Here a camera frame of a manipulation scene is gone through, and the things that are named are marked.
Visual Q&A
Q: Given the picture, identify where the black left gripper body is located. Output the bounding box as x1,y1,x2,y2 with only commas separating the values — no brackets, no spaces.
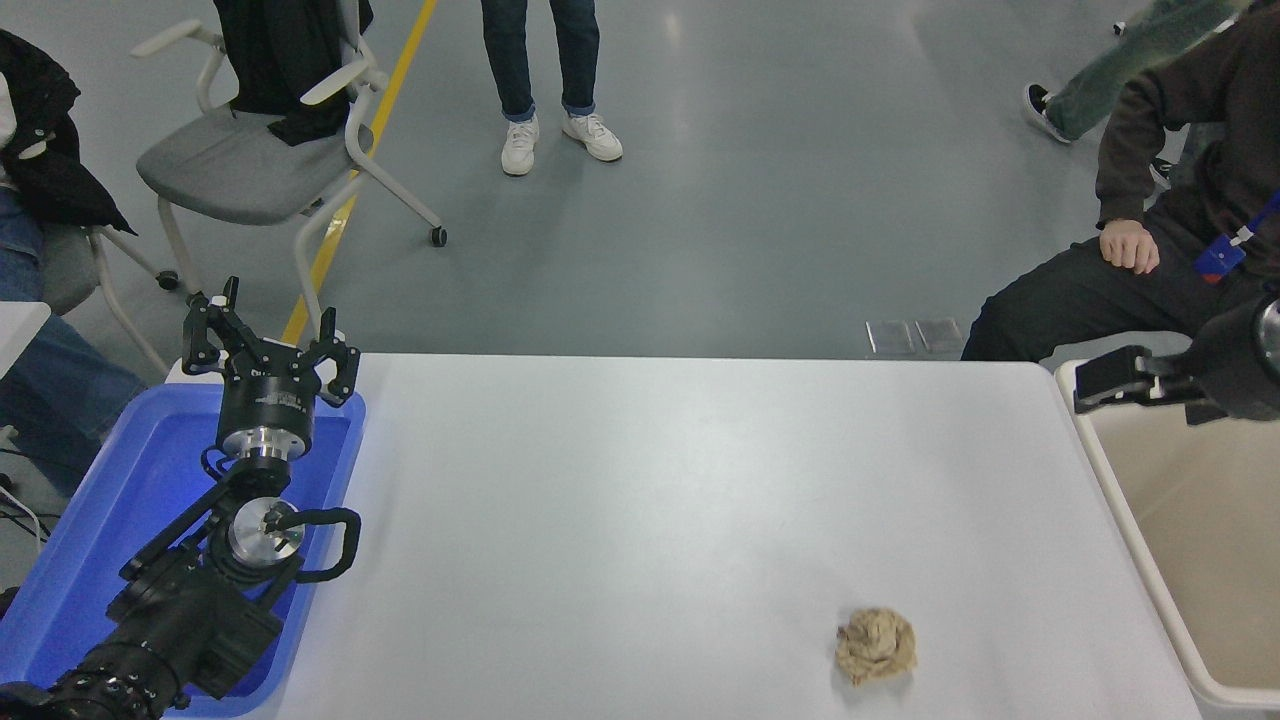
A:
216,342,322,438

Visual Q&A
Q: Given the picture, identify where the white desk corner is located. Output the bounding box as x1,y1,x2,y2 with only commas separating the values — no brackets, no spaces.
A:
0,303,51,379

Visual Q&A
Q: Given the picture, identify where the grey chair with white legs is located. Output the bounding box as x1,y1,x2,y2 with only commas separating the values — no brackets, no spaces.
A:
45,225,181,376

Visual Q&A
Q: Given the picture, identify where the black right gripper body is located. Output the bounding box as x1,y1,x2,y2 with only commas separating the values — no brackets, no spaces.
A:
1185,294,1280,423

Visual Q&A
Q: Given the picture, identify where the crumpled tan paper ball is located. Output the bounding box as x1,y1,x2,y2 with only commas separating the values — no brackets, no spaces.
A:
835,606,918,687

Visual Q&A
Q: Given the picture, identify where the seated person in black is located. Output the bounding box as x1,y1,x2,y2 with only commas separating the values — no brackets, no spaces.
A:
960,5,1280,363

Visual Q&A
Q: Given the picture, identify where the grey white office chair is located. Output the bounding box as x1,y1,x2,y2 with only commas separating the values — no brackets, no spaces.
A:
130,0,448,336

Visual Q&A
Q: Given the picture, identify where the standing person with white shoes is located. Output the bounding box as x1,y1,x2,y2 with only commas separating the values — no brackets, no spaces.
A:
480,0,623,178

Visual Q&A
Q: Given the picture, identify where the seated person with jeans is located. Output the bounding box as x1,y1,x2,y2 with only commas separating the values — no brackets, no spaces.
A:
0,28,148,498

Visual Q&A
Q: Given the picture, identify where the black jacket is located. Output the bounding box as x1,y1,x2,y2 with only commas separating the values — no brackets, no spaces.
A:
213,0,375,149

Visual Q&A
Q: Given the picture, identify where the white cable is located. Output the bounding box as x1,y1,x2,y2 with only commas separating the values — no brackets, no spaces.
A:
0,487,46,549

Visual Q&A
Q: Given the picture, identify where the blue lanyard badge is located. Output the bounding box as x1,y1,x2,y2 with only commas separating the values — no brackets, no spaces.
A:
1194,192,1280,287

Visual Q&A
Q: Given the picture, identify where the person's right hand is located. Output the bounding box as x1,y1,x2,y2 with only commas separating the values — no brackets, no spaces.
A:
1099,221,1161,277

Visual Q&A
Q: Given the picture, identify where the blue plastic tray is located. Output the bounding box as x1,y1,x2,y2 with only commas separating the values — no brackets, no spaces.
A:
0,383,367,719

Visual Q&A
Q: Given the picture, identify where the walking person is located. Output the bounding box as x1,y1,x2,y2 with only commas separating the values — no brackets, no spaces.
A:
1023,0,1251,191

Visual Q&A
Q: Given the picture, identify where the large pale bin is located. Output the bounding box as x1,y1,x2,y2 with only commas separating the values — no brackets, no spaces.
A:
1055,360,1280,713

